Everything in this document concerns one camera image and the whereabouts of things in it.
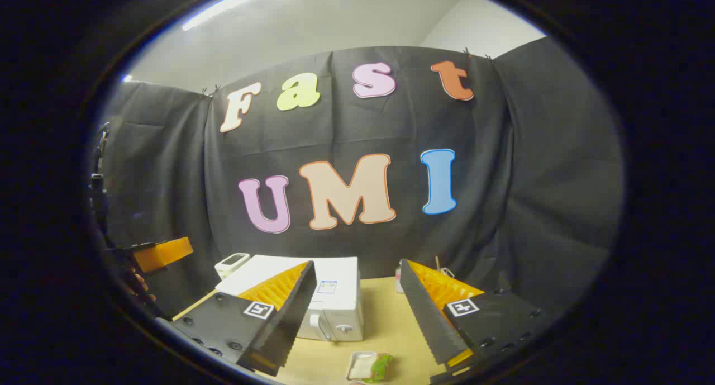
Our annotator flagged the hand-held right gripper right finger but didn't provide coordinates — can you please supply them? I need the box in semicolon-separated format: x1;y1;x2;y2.
399;258;554;384

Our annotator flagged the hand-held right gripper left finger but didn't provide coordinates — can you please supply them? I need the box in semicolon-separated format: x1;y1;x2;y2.
166;260;318;377

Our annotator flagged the white microwave oven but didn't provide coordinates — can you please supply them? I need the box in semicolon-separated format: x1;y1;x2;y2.
215;255;365;342

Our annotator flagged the sandwich with green lettuce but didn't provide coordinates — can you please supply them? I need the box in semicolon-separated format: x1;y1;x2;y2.
352;353;393;383

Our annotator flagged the small white kitchen scale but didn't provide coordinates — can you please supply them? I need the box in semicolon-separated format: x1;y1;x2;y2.
214;253;251;279

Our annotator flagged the white rectangular tray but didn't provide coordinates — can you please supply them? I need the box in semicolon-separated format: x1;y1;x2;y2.
345;350;392;383

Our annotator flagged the black backdrop cloth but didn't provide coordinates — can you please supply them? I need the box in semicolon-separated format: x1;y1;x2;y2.
92;37;625;319

